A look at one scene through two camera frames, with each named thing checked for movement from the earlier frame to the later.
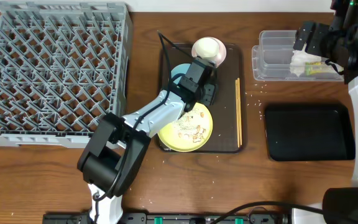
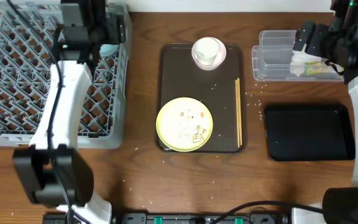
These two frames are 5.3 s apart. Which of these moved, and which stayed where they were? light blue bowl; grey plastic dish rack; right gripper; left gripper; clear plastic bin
Moved: left gripper; light blue bowl
Stayed: right gripper; grey plastic dish rack; clear plastic bin
